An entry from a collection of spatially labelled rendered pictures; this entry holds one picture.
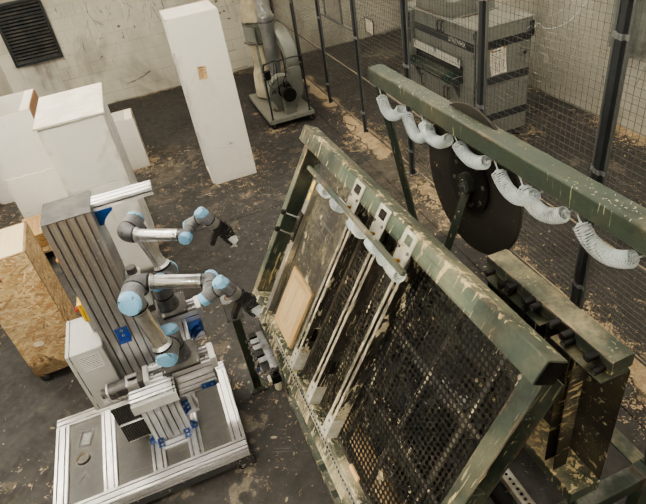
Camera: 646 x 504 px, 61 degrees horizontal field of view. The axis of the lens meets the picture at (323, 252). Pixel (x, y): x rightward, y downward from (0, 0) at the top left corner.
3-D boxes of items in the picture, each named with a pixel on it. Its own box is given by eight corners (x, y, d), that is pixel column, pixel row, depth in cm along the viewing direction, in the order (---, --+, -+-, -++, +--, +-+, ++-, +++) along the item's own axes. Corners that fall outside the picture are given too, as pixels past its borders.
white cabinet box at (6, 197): (7, 178, 827) (-17, 134, 785) (32, 171, 834) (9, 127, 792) (0, 205, 756) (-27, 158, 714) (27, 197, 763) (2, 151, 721)
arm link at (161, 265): (160, 289, 364) (113, 224, 335) (168, 275, 376) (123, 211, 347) (176, 285, 361) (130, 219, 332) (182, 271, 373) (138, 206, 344)
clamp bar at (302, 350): (298, 360, 329) (261, 359, 317) (373, 181, 282) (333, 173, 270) (303, 372, 321) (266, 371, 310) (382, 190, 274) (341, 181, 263)
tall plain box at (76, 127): (106, 242, 639) (38, 97, 536) (157, 226, 651) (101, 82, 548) (109, 286, 568) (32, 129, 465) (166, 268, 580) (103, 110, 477)
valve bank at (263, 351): (247, 351, 386) (239, 327, 371) (266, 344, 389) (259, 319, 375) (267, 403, 347) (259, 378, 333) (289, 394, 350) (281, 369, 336)
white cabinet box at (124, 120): (108, 164, 815) (89, 118, 773) (147, 153, 827) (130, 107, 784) (109, 176, 780) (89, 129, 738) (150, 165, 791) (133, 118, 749)
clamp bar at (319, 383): (314, 393, 308) (275, 393, 296) (399, 205, 261) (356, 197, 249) (321, 406, 300) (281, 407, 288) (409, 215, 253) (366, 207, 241)
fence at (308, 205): (271, 306, 373) (265, 306, 371) (318, 180, 335) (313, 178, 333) (273, 311, 369) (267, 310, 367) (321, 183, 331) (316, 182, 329)
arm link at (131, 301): (183, 347, 314) (139, 277, 282) (181, 367, 302) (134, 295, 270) (164, 353, 315) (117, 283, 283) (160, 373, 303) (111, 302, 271)
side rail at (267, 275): (268, 286, 395) (254, 285, 390) (321, 144, 351) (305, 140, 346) (270, 291, 390) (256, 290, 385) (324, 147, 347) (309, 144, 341)
